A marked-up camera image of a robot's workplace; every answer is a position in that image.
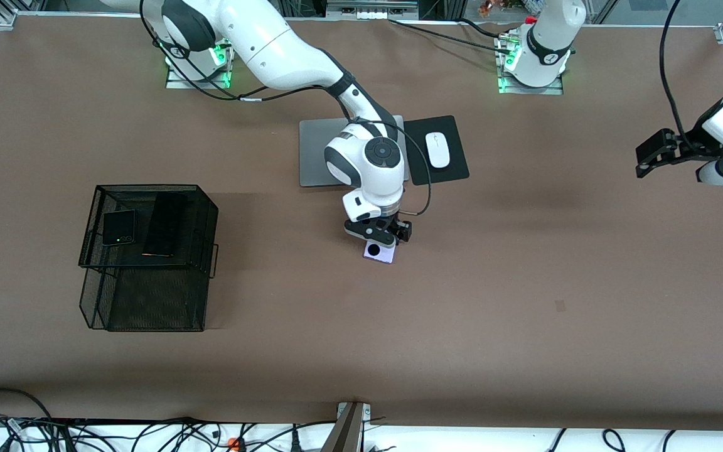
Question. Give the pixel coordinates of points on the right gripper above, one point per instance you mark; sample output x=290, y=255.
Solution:
x=392, y=221

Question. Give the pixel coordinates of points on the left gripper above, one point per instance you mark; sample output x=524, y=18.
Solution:
x=691, y=148

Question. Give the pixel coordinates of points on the white lavender flip phone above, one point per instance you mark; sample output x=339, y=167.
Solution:
x=383, y=253

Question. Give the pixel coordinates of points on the long black smartphone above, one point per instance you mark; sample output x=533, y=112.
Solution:
x=164, y=226

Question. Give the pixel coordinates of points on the small black flip phone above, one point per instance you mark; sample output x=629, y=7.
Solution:
x=118, y=227

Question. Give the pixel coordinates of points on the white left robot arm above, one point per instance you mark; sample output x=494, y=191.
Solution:
x=546, y=56

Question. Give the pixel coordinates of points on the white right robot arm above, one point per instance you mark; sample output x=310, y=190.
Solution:
x=273, y=50

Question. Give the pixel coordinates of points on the black mouse pad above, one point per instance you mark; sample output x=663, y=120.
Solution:
x=452, y=169

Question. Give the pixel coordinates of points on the white computer mouse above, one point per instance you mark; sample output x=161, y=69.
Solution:
x=437, y=150

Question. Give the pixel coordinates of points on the silver closed laptop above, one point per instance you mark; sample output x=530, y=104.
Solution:
x=314, y=157

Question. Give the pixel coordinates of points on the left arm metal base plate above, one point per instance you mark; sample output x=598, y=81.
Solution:
x=531, y=90

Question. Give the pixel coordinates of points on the grey metal camera post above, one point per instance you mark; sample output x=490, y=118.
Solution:
x=346, y=430

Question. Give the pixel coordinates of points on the grey metal frame bracket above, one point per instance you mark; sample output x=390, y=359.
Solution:
x=371, y=7

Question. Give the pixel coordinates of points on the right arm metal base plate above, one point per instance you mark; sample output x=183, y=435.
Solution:
x=176, y=81

